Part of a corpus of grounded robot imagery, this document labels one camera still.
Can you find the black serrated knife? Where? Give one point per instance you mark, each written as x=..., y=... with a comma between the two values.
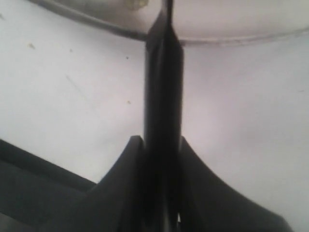
x=162, y=123

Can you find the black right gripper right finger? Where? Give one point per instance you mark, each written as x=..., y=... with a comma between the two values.
x=208, y=204

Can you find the round stainless steel plate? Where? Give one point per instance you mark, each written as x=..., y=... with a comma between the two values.
x=220, y=22

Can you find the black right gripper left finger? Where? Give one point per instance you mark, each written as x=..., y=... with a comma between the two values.
x=113, y=204

